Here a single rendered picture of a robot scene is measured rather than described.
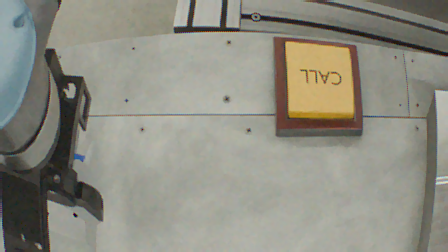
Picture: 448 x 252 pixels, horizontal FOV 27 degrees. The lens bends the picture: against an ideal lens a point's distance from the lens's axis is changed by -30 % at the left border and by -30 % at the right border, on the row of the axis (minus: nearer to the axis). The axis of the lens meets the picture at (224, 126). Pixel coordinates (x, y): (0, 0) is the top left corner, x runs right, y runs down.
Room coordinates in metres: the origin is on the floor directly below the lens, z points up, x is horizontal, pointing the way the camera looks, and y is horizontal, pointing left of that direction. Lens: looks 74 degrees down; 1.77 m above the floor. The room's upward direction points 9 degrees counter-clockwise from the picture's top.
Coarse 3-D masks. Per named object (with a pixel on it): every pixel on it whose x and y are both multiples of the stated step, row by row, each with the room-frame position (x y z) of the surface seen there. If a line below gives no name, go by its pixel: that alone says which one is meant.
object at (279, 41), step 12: (276, 36) 0.34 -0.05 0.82; (276, 48) 0.33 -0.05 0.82; (348, 48) 0.32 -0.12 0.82; (276, 60) 0.32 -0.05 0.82; (276, 72) 0.31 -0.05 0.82; (276, 84) 0.30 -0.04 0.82; (276, 96) 0.29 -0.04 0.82; (360, 96) 0.28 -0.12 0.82; (276, 108) 0.28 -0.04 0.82; (360, 108) 0.27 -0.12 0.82; (360, 120) 0.26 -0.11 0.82
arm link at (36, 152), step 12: (48, 108) 0.19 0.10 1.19; (48, 120) 0.19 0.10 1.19; (48, 132) 0.18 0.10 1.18; (36, 144) 0.17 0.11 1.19; (48, 144) 0.18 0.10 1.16; (0, 156) 0.17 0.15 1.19; (12, 156) 0.17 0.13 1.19; (24, 156) 0.17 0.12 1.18; (36, 156) 0.17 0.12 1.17; (12, 168) 0.17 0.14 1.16; (24, 168) 0.17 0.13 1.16
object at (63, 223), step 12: (84, 156) 0.23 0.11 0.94; (48, 204) 0.19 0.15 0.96; (60, 204) 0.19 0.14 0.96; (48, 216) 0.18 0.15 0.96; (60, 216) 0.18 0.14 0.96; (72, 216) 0.18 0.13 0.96; (60, 228) 0.17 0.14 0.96; (72, 228) 0.17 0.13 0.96; (84, 228) 0.17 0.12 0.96; (60, 240) 0.17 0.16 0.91; (72, 240) 0.16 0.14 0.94; (84, 240) 0.16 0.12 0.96
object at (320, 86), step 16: (288, 48) 0.32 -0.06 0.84; (304, 48) 0.32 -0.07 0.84; (320, 48) 0.32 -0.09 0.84; (336, 48) 0.32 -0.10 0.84; (288, 64) 0.31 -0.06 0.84; (304, 64) 0.31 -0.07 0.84; (320, 64) 0.31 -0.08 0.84; (336, 64) 0.30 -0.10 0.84; (288, 80) 0.29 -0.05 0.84; (304, 80) 0.29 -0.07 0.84; (320, 80) 0.29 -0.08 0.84; (336, 80) 0.29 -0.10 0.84; (352, 80) 0.29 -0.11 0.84; (288, 96) 0.28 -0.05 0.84; (304, 96) 0.28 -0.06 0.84; (320, 96) 0.28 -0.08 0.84; (336, 96) 0.28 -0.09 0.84; (352, 96) 0.27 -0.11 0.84; (288, 112) 0.27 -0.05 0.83; (304, 112) 0.27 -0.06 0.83; (320, 112) 0.27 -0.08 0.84; (336, 112) 0.26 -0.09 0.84; (352, 112) 0.26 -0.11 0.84
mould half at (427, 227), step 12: (444, 96) 0.25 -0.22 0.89; (432, 108) 0.25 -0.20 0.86; (444, 108) 0.23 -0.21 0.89; (432, 120) 0.23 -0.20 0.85; (444, 120) 0.22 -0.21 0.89; (432, 132) 0.22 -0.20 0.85; (444, 132) 0.21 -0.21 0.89; (432, 144) 0.21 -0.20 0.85; (444, 144) 0.20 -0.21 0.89; (432, 156) 0.20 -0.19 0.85; (444, 156) 0.19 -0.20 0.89; (432, 168) 0.19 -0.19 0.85; (444, 168) 0.18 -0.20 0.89; (432, 180) 0.17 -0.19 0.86; (444, 180) 0.16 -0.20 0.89; (432, 192) 0.16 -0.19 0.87; (444, 192) 0.15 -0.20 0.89; (432, 204) 0.15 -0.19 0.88; (444, 204) 0.14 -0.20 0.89; (432, 216) 0.13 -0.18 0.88; (444, 216) 0.13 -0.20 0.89; (432, 228) 0.12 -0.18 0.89; (444, 228) 0.11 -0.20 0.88; (420, 240) 0.12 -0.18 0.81; (432, 240) 0.11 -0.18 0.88; (444, 240) 0.10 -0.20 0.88
